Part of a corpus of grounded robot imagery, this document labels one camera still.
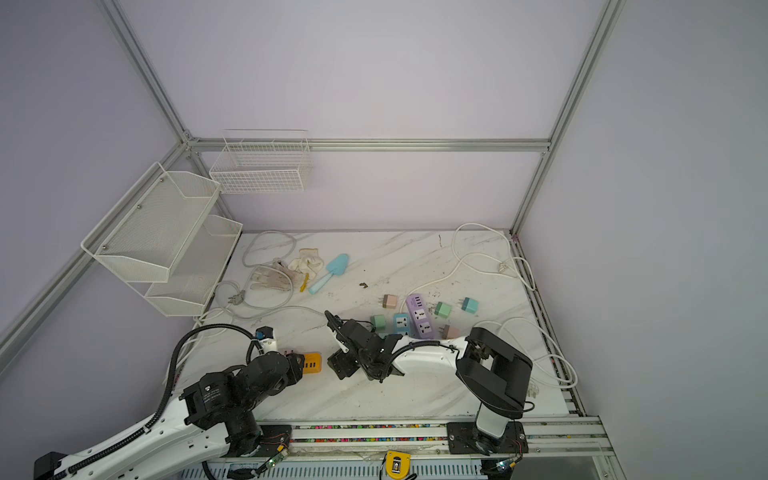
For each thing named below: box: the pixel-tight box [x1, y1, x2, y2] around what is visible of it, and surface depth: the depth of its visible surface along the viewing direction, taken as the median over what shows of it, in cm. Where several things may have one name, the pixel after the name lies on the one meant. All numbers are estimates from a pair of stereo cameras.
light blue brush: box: [308, 254, 349, 295], surface depth 113 cm
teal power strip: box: [393, 313, 410, 336], surface depth 95 cm
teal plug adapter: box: [461, 297, 479, 314], surface depth 100 cm
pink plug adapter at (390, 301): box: [382, 294, 398, 309], surface depth 101 cm
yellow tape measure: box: [386, 450, 411, 480], surface depth 71 cm
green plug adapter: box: [434, 301, 451, 319], surface depth 98 cm
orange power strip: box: [303, 353, 322, 374], surface depth 87 cm
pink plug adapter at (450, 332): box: [442, 325, 460, 339], surface depth 94 cm
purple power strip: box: [406, 294, 435, 339], surface depth 96 cm
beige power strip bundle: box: [250, 248, 324, 291], surface depth 108 cm
